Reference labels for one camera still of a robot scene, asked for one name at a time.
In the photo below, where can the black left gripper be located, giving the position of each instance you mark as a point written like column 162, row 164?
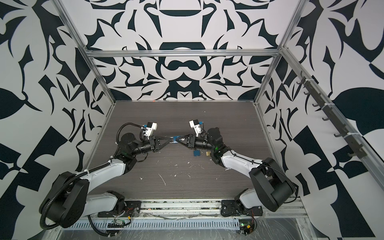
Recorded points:
column 161, row 145

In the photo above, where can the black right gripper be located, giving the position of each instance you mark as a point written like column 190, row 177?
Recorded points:
column 180, row 140

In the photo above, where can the blue padlock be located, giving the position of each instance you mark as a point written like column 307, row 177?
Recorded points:
column 173, row 140
column 197, row 153

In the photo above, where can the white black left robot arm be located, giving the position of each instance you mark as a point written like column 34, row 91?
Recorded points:
column 70, row 199

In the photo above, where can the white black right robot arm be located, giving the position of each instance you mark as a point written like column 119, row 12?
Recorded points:
column 272, row 187

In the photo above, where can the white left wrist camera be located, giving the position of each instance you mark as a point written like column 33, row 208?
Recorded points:
column 149, row 129

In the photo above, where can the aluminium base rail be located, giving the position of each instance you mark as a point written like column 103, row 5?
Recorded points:
column 168, row 209

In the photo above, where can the white slotted cable duct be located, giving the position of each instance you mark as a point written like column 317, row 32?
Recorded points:
column 178, row 224

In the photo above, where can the grey wall hook rail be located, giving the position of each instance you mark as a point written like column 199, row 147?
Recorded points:
column 345, row 130

